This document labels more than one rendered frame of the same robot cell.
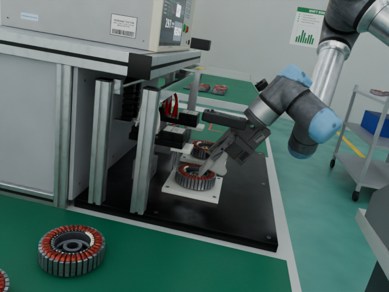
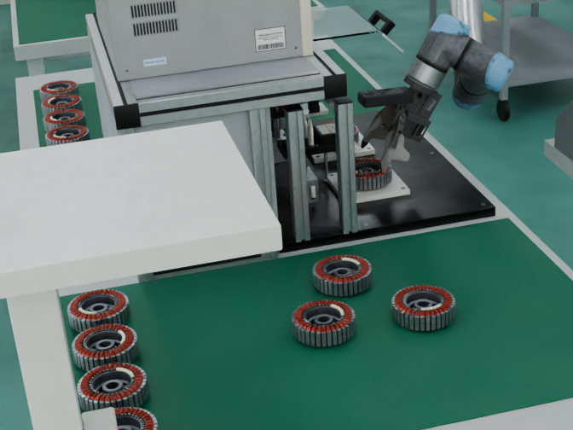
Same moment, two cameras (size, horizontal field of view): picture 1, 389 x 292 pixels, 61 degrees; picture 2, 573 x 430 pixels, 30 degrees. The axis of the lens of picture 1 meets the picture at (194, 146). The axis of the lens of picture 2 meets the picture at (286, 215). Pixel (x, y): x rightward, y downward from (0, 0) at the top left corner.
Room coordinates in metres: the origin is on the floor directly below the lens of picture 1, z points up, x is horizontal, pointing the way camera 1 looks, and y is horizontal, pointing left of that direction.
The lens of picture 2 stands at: (-1.15, 0.84, 1.77)
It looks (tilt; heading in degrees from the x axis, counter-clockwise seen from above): 26 degrees down; 342
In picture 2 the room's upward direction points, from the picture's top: 4 degrees counter-clockwise
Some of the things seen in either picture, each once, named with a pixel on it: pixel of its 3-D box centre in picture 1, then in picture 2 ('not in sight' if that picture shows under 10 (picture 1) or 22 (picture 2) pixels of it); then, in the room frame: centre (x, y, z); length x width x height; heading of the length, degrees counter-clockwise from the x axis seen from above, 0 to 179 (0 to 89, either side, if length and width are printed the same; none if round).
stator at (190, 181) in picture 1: (195, 175); (366, 173); (0.84, -0.02, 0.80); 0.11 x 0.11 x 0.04
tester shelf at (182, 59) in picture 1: (111, 47); (201, 50); (0.99, 0.29, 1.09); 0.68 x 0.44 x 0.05; 174
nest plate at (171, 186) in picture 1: (194, 183); (367, 183); (0.84, -0.02, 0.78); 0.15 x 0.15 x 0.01; 84
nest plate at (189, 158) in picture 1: (205, 156); (335, 145); (1.08, -0.04, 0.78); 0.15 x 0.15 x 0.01; 84
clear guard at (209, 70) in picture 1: (217, 80); (321, 35); (1.14, -0.04, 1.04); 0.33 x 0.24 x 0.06; 84
